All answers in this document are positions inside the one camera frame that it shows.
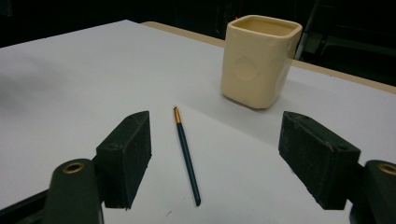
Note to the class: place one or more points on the dark teal gold-tipped pencil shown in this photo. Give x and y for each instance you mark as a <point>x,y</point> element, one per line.
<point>186,155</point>

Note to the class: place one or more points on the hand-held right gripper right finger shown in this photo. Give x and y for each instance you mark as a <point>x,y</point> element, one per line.
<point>317,158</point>

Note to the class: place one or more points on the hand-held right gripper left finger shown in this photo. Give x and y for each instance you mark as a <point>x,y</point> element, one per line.
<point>124,161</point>

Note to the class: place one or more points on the cream square ceramic cup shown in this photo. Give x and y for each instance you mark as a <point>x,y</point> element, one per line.
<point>255,65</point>

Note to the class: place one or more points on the black folding chair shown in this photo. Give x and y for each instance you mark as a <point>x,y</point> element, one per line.
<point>345,46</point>

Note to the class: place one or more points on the white table cover sheet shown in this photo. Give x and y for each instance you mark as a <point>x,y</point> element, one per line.
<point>77,84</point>

